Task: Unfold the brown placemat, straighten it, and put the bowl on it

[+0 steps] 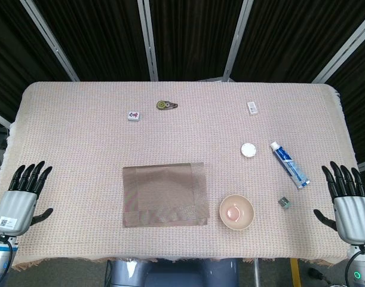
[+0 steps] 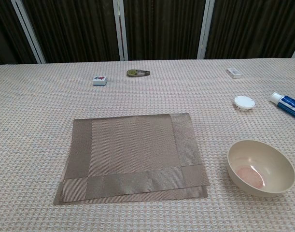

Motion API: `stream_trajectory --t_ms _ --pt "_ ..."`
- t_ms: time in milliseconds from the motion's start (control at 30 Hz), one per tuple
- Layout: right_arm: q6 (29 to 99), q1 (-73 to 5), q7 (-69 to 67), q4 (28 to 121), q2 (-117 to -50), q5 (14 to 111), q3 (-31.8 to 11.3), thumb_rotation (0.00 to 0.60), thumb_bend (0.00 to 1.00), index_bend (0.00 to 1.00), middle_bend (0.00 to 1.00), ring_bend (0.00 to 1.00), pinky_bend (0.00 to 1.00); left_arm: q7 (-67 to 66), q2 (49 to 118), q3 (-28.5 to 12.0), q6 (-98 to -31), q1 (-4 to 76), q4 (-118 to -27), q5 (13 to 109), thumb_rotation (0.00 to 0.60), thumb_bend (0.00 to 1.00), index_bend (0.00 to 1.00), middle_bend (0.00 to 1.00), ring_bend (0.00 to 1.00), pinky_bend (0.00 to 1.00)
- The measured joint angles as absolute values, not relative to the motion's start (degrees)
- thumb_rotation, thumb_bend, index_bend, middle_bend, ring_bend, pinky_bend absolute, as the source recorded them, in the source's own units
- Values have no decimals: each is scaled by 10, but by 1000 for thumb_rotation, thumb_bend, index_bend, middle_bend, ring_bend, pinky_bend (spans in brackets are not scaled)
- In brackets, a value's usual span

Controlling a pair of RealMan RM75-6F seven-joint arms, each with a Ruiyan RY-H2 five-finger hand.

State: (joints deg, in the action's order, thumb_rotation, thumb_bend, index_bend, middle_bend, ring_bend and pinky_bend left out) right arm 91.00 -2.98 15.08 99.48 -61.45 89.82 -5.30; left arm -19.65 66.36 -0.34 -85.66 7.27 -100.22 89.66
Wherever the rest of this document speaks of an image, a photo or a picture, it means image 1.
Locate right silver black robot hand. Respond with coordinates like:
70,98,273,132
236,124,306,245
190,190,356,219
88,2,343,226
312,160,365,246

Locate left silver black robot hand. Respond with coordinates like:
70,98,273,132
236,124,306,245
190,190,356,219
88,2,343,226
0,160,54,237

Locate beige pink bowl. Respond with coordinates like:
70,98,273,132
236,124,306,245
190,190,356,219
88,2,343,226
219,194,255,231

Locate brown woven placemat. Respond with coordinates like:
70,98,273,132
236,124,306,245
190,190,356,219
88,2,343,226
121,162,211,228

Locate beige woven tablecloth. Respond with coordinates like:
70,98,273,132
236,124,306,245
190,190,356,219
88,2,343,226
0,81,358,271

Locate blue white toothpaste tube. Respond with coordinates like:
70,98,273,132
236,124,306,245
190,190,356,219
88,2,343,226
269,141,311,190

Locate grey metal table leg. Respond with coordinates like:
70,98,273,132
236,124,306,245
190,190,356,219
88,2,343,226
252,258,261,287

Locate white round lid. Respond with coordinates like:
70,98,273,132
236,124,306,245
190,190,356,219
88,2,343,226
241,142,259,158

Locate blue-grey robot torso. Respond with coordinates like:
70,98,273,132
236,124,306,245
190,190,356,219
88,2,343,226
106,258,240,287

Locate green correction tape dispenser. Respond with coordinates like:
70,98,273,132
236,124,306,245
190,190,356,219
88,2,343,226
156,100,179,111

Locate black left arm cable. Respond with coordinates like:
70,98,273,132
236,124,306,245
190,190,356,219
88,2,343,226
0,236,15,273

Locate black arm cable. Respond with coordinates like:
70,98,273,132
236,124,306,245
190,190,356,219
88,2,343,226
345,246,362,280
0,236,15,273

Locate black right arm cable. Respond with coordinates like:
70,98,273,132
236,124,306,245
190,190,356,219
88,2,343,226
345,246,362,280

